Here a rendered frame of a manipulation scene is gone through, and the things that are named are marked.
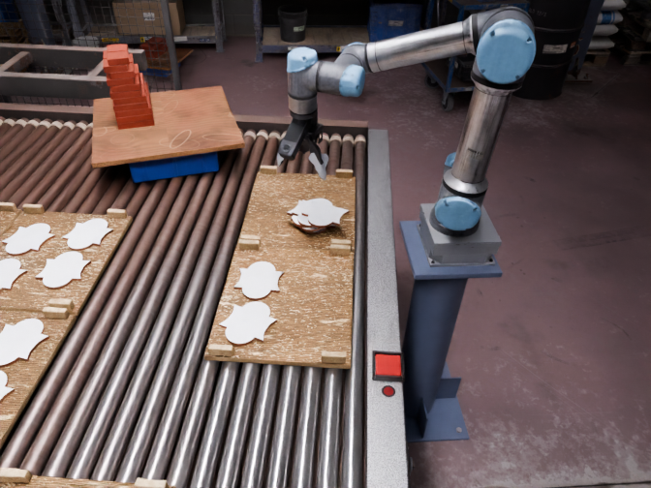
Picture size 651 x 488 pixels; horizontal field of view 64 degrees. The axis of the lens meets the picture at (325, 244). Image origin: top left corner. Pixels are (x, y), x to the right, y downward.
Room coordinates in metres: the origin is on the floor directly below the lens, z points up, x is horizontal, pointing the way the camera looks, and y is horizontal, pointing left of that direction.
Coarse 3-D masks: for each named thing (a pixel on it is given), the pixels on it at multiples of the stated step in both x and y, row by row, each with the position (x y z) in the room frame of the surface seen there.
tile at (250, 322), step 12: (240, 312) 0.92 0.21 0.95; (252, 312) 0.92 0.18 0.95; (264, 312) 0.92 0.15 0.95; (228, 324) 0.87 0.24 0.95; (240, 324) 0.87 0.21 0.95; (252, 324) 0.87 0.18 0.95; (264, 324) 0.88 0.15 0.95; (228, 336) 0.83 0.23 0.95; (240, 336) 0.84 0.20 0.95; (252, 336) 0.84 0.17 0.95
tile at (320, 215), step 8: (312, 200) 1.34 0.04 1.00; (312, 208) 1.30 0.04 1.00; (320, 208) 1.30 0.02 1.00; (328, 208) 1.30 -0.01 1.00; (336, 208) 1.30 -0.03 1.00; (312, 216) 1.26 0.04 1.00; (320, 216) 1.26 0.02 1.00; (328, 216) 1.26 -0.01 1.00; (336, 216) 1.26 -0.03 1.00; (312, 224) 1.23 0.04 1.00; (320, 224) 1.22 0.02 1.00; (328, 224) 1.23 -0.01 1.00; (336, 224) 1.23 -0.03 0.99
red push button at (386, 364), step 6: (378, 354) 0.81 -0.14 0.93; (384, 354) 0.81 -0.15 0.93; (378, 360) 0.79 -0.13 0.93; (384, 360) 0.79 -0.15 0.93; (390, 360) 0.79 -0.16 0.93; (396, 360) 0.79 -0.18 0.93; (378, 366) 0.77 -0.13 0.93; (384, 366) 0.77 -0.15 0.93; (390, 366) 0.77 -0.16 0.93; (396, 366) 0.77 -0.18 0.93; (378, 372) 0.75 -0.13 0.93; (384, 372) 0.76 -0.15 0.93; (390, 372) 0.76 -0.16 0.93; (396, 372) 0.76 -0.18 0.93
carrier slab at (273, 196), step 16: (272, 176) 1.57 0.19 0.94; (288, 176) 1.57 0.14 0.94; (304, 176) 1.58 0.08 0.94; (256, 192) 1.47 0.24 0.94; (272, 192) 1.47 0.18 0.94; (288, 192) 1.48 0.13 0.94; (304, 192) 1.48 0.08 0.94; (320, 192) 1.48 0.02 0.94; (336, 192) 1.49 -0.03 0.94; (352, 192) 1.49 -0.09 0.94; (256, 208) 1.38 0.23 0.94; (272, 208) 1.38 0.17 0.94; (288, 208) 1.38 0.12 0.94; (352, 208) 1.39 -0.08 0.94; (256, 224) 1.30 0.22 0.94; (272, 224) 1.30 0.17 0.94; (288, 224) 1.30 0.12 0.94; (352, 224) 1.31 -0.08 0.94; (272, 240) 1.22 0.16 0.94; (288, 240) 1.22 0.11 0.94; (304, 240) 1.22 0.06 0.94; (320, 240) 1.22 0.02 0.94; (352, 240) 1.23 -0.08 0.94
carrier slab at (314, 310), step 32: (256, 256) 1.15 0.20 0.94; (288, 256) 1.15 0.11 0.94; (320, 256) 1.15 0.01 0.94; (352, 256) 1.16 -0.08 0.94; (224, 288) 1.01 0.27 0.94; (288, 288) 1.02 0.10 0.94; (320, 288) 1.02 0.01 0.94; (352, 288) 1.03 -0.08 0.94; (224, 320) 0.89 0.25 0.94; (288, 320) 0.90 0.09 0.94; (320, 320) 0.90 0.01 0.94; (256, 352) 0.80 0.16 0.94; (288, 352) 0.80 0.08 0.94; (320, 352) 0.80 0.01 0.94
